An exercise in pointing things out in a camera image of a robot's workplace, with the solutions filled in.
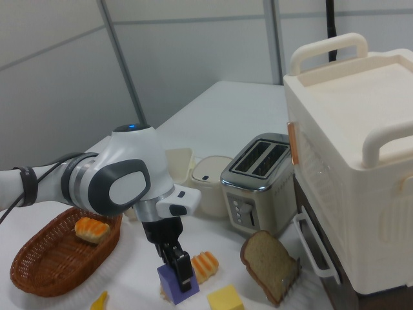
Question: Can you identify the yellow banana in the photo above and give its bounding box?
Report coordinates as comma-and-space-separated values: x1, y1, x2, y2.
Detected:
89, 290, 109, 310

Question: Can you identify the brown wicker basket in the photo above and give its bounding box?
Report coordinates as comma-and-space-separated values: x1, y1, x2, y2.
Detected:
10, 206, 123, 297

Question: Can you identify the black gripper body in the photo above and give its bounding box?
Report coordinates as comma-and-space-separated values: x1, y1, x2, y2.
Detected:
141, 215, 185, 258

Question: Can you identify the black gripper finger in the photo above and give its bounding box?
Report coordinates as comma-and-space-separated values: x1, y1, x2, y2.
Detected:
160, 243, 174, 266
170, 247, 195, 293

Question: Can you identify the black cable strap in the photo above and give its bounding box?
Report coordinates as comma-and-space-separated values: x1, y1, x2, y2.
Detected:
17, 165, 39, 207

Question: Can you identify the purple cube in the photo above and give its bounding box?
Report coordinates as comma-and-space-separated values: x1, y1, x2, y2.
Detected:
157, 263, 200, 306

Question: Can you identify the dark brown drawer unit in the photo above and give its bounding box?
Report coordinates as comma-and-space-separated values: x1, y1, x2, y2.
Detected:
293, 183, 359, 310

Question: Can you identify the cream lidded bin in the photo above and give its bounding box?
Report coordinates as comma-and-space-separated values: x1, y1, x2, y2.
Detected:
190, 155, 234, 218

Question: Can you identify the white drawer handle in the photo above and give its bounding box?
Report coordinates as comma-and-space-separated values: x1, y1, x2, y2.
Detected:
292, 213, 342, 285

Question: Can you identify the orange striped bread roll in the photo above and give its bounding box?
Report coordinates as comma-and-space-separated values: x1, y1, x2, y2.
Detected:
190, 251, 219, 285
74, 216, 111, 245

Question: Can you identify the brown bread slice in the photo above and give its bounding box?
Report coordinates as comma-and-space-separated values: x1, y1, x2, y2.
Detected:
240, 229, 298, 306

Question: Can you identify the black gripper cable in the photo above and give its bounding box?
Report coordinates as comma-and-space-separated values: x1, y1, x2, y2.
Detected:
0, 154, 97, 223

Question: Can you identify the yellow cube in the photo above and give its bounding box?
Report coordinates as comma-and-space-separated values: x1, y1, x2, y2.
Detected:
206, 284, 245, 310

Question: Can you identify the black pole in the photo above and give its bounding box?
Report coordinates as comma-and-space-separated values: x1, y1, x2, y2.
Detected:
324, 0, 339, 62

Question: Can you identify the copper cabinet door handle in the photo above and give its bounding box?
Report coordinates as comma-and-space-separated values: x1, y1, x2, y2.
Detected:
287, 121, 299, 166

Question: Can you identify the cream toy cabinet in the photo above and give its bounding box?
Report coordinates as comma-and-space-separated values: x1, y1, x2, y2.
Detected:
283, 32, 413, 296

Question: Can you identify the cream chrome toaster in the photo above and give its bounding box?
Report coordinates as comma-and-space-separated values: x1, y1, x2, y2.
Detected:
220, 132, 296, 236

